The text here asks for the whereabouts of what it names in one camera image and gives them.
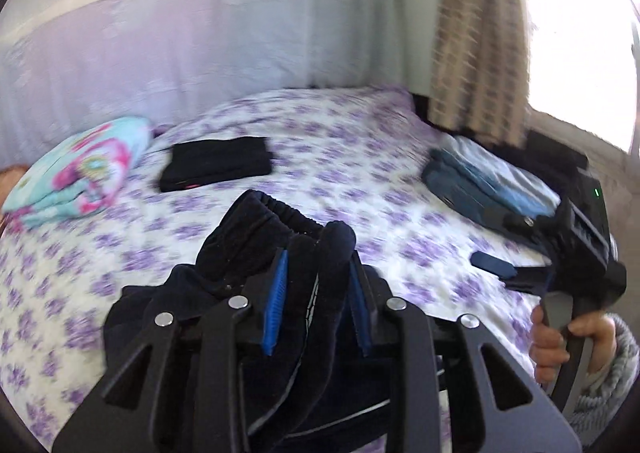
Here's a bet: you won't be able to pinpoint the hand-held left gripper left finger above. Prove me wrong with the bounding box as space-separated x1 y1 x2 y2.
50 248 291 453

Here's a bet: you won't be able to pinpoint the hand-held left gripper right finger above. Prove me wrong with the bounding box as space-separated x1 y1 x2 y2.
347 258 583 453

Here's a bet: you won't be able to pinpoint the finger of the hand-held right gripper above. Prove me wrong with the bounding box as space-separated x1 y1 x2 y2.
470 251 551 280
504 270 557 295

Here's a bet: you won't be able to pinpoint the dark navy pants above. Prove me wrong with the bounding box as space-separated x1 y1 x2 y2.
102 189 401 453

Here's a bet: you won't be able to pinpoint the person's right forearm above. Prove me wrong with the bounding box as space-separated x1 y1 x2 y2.
575 318 640 434

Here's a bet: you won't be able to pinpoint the blue folded pants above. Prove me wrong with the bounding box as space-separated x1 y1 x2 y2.
490 173 557 220

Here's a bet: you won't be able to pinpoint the teal folded pants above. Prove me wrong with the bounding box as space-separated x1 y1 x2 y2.
421 149 551 229

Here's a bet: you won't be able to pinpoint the black folded pants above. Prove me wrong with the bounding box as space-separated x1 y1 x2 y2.
159 135 273 194

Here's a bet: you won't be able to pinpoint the person's right hand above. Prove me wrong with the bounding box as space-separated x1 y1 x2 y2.
529 305 620 386

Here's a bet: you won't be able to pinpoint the black bag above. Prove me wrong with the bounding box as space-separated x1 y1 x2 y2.
520 130 591 178

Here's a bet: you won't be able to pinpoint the bed with purple floral sheet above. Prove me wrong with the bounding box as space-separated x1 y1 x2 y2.
0 85 566 453

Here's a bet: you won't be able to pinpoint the bright window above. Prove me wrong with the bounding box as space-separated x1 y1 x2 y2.
510 0 640 154

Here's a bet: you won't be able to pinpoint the beige plaid curtain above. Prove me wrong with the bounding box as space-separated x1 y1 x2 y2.
430 0 533 146

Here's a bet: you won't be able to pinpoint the colourful floral pillow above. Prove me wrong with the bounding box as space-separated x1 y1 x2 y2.
2 117 153 229

